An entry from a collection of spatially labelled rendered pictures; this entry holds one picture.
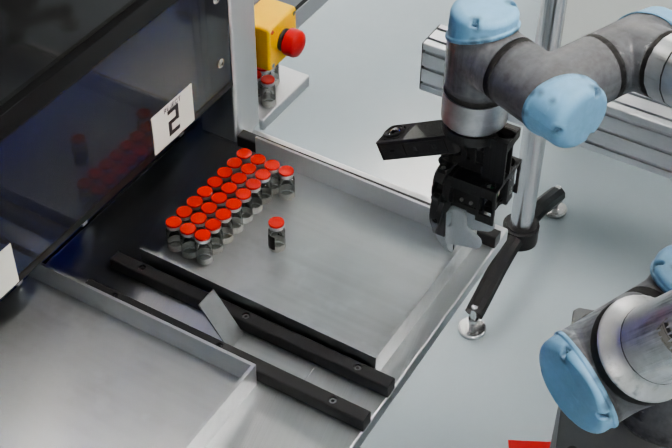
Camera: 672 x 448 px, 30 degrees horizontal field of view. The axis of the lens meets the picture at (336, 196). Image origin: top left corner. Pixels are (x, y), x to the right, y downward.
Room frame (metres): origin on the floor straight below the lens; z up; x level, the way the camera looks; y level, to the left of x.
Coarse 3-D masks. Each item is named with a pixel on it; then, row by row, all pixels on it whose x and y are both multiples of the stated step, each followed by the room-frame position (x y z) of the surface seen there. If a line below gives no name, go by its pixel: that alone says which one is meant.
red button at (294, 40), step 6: (288, 30) 1.45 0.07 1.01; (294, 30) 1.45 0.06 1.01; (300, 30) 1.45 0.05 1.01; (288, 36) 1.44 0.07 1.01; (294, 36) 1.44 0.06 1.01; (300, 36) 1.44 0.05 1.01; (282, 42) 1.43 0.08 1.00; (288, 42) 1.43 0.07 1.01; (294, 42) 1.43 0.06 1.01; (300, 42) 1.44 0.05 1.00; (282, 48) 1.43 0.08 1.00; (288, 48) 1.43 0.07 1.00; (294, 48) 1.43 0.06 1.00; (300, 48) 1.44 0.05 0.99; (288, 54) 1.43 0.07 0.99; (294, 54) 1.43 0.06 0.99
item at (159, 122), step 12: (180, 96) 1.26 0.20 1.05; (192, 96) 1.28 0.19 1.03; (168, 108) 1.23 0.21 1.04; (180, 108) 1.25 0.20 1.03; (192, 108) 1.27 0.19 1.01; (156, 120) 1.21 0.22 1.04; (168, 120) 1.23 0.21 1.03; (180, 120) 1.25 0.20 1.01; (192, 120) 1.27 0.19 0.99; (156, 132) 1.21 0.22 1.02; (168, 132) 1.23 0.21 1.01; (180, 132) 1.25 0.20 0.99; (156, 144) 1.21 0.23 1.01
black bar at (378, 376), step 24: (120, 264) 1.10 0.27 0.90; (144, 264) 1.10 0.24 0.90; (168, 288) 1.06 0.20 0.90; (192, 288) 1.06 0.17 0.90; (240, 312) 1.02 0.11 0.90; (264, 336) 0.99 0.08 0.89; (288, 336) 0.98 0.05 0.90; (312, 360) 0.96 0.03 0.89; (336, 360) 0.95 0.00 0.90; (360, 384) 0.93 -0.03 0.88; (384, 384) 0.91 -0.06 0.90
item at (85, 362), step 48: (48, 288) 1.07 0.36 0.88; (0, 336) 1.00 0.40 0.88; (48, 336) 1.00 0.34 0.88; (96, 336) 1.00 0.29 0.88; (144, 336) 1.00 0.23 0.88; (192, 336) 0.97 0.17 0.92; (0, 384) 0.92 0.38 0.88; (48, 384) 0.92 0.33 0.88; (96, 384) 0.92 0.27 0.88; (144, 384) 0.92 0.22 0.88; (192, 384) 0.92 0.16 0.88; (240, 384) 0.90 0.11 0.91; (0, 432) 0.85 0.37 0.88; (48, 432) 0.85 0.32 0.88; (96, 432) 0.86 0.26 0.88; (144, 432) 0.86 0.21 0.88; (192, 432) 0.86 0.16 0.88
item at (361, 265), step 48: (336, 192) 1.26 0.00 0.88; (384, 192) 1.23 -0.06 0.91; (240, 240) 1.16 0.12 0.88; (288, 240) 1.16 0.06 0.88; (336, 240) 1.17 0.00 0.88; (384, 240) 1.17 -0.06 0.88; (432, 240) 1.17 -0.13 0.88; (240, 288) 1.08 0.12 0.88; (288, 288) 1.08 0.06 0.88; (336, 288) 1.08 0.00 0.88; (384, 288) 1.08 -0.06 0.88; (432, 288) 1.06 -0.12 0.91; (336, 336) 1.00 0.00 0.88; (384, 336) 1.00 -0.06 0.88
